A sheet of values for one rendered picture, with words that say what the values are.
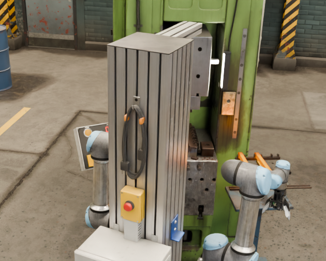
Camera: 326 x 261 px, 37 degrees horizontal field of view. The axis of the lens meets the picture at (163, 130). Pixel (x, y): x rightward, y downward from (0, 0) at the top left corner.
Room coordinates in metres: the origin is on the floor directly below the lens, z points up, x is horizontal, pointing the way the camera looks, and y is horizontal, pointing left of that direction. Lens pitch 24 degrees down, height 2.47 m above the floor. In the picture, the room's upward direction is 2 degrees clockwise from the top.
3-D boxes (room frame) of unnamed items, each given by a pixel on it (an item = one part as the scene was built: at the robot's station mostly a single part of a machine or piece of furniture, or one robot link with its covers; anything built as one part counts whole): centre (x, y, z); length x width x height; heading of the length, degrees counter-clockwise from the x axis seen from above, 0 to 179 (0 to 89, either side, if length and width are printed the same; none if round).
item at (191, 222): (3.30, -0.18, 0.23); 0.55 x 0.37 x 0.47; 3
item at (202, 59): (3.29, -0.17, 1.56); 0.42 x 0.39 x 0.40; 3
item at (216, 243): (1.95, -0.28, 0.98); 0.13 x 0.12 x 0.14; 59
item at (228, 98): (3.22, -0.45, 1.27); 0.09 x 0.02 x 0.17; 93
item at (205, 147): (3.14, -0.32, 0.95); 0.12 x 0.08 x 0.06; 3
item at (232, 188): (3.04, -0.78, 0.71); 0.60 x 0.04 x 0.01; 97
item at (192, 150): (3.28, -0.13, 0.96); 0.42 x 0.20 x 0.09; 3
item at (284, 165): (2.31, -0.64, 1.23); 0.09 x 0.08 x 0.11; 149
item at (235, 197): (2.92, -0.68, 0.70); 0.40 x 0.30 x 0.02; 98
